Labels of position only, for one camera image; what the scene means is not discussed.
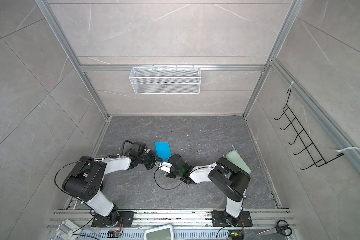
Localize blue square paper sheet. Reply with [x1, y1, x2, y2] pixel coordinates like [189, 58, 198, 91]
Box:
[155, 143, 172, 162]

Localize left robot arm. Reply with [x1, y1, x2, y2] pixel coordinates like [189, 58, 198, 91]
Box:
[62, 140, 160, 227]

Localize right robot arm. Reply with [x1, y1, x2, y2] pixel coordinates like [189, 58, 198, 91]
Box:
[155, 150, 251, 226]

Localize white display device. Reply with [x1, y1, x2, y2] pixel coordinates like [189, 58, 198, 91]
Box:
[144, 224, 175, 240]

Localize small orange circuit board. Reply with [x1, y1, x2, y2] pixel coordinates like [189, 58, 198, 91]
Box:
[107, 230, 123, 238]

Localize small green circuit board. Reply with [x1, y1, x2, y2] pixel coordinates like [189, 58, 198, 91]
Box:
[228, 231, 245, 240]

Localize white clamp device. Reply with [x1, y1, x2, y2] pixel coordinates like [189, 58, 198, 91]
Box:
[55, 220, 82, 240]

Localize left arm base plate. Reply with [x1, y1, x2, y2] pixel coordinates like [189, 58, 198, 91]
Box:
[91, 211, 135, 228]

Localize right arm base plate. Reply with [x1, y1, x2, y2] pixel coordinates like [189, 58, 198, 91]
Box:
[211, 210, 253, 227]

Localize white wire mesh basket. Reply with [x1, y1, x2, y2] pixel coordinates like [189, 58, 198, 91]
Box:
[129, 67, 202, 95]

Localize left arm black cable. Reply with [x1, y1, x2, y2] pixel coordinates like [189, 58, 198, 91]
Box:
[53, 139, 136, 199]

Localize black handled scissors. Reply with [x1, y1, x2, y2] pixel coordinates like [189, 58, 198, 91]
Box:
[258, 220, 293, 237]

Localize black wire hook rack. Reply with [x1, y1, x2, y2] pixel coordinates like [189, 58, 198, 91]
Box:
[274, 89, 344, 171]

